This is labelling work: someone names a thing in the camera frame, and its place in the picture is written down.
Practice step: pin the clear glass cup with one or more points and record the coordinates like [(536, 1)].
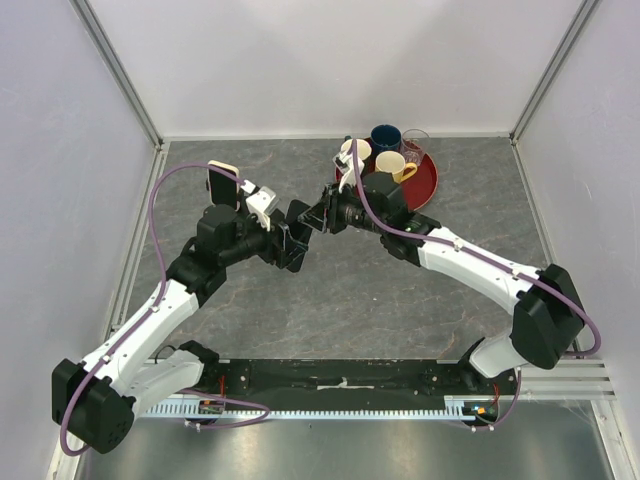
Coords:
[(414, 142)]

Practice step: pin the white slotted cable duct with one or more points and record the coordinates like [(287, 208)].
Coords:
[(197, 409)]

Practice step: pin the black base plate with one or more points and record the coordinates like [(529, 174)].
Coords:
[(254, 376)]

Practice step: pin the dark blue mug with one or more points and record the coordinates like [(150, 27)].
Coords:
[(384, 138)]

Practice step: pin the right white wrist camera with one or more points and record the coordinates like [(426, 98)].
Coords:
[(344, 163)]

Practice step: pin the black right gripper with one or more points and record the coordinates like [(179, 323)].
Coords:
[(314, 216)]

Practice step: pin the green mug cream inside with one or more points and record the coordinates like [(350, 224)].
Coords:
[(363, 152)]

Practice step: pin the black phone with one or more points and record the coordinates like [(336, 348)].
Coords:
[(296, 236)]

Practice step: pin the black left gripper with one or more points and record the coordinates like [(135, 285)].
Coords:
[(289, 247)]

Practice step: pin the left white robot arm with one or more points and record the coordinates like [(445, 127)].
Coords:
[(98, 398)]

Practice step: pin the yellow mug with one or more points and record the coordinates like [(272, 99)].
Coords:
[(396, 165)]

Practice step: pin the aluminium frame rail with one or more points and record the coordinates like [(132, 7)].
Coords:
[(556, 383)]

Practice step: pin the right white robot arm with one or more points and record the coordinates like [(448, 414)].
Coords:
[(544, 303)]

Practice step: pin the red round tray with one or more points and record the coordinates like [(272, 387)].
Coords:
[(418, 189)]

